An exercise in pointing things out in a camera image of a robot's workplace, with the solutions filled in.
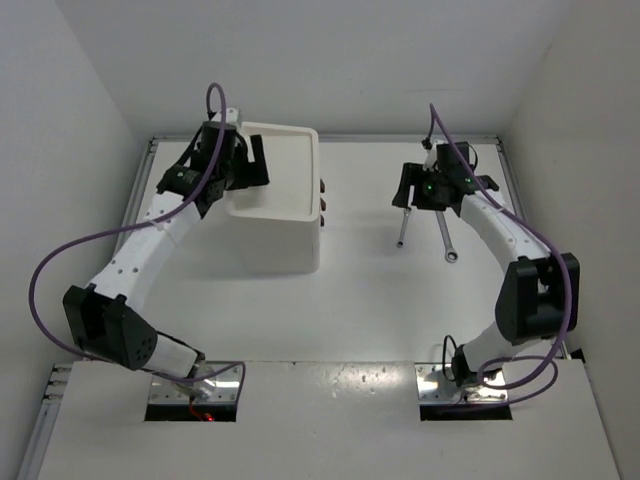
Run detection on short silver wrench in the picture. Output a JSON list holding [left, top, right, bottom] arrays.
[[396, 208, 412, 248]]

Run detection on long silver ratchet wrench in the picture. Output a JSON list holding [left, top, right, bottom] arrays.
[[436, 211, 458, 263]]

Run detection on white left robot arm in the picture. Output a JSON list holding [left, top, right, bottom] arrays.
[[63, 109, 269, 398]]

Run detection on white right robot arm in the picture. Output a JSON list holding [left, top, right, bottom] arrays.
[[392, 138, 580, 388]]

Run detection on white drawer cabinet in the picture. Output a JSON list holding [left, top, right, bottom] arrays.
[[226, 122, 321, 274]]

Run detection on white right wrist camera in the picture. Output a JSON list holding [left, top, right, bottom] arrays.
[[421, 138, 441, 171]]

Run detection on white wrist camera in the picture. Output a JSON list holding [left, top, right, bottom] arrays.
[[212, 107, 242, 131], [421, 138, 441, 171]]

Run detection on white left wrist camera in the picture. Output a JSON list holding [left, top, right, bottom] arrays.
[[212, 107, 242, 131]]

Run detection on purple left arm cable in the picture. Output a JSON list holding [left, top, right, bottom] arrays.
[[28, 82, 247, 391]]

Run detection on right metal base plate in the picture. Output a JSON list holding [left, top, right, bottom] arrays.
[[415, 363, 508, 407]]

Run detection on metal base plate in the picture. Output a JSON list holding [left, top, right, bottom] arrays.
[[415, 363, 508, 407], [148, 361, 246, 407]]

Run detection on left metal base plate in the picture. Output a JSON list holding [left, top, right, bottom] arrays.
[[148, 361, 246, 407]]

